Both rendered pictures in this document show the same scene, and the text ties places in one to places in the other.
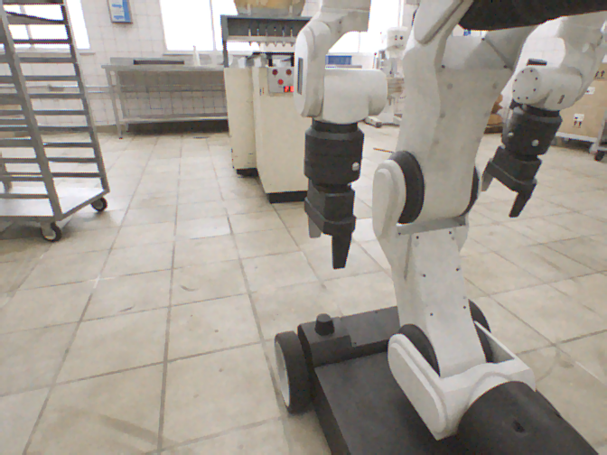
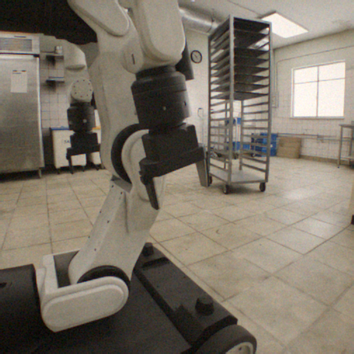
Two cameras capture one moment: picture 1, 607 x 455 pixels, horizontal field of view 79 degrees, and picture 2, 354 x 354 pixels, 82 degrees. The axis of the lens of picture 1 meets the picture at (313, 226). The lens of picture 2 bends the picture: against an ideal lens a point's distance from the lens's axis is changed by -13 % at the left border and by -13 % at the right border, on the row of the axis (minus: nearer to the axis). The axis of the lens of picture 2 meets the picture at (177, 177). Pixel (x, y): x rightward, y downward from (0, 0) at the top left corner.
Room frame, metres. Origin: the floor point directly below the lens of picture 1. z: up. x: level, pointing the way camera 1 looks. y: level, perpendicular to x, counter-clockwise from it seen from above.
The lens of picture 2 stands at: (0.68, -0.82, 0.67)
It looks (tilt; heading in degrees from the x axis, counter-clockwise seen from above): 12 degrees down; 76
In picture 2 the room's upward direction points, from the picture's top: straight up
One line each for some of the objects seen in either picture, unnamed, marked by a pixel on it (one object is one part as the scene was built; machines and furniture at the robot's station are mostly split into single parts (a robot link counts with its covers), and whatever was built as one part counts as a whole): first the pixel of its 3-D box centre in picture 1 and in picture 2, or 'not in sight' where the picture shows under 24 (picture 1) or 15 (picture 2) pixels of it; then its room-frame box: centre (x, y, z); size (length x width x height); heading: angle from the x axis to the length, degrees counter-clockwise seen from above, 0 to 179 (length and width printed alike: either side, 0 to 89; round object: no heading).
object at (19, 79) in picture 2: not in sight; (19, 81); (-0.71, 2.55, 1.39); 0.22 x 0.03 x 0.31; 18
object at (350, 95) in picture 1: (338, 109); (83, 98); (0.57, -0.04, 0.77); 0.11 x 0.11 x 0.11; 20
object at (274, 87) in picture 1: (288, 79); not in sight; (2.31, 0.14, 0.77); 0.24 x 0.04 x 0.14; 103
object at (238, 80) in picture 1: (266, 116); not in sight; (3.62, 0.44, 0.42); 1.28 x 0.72 x 0.84; 13
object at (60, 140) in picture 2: not in sight; (67, 148); (-0.23, 3.28, 0.38); 0.64 x 0.54 x 0.77; 110
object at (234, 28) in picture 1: (269, 43); not in sight; (3.16, 0.34, 1.01); 0.72 x 0.33 x 0.34; 103
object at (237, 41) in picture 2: not in sight; (237, 41); (1.97, 1.60, 1.68); 0.60 x 0.40 x 0.02; 89
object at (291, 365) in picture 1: (291, 370); not in sight; (0.74, 0.06, 0.10); 0.20 x 0.05 x 0.20; 18
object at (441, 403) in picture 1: (453, 370); (80, 282); (0.55, -0.28, 0.28); 0.21 x 0.20 x 0.13; 18
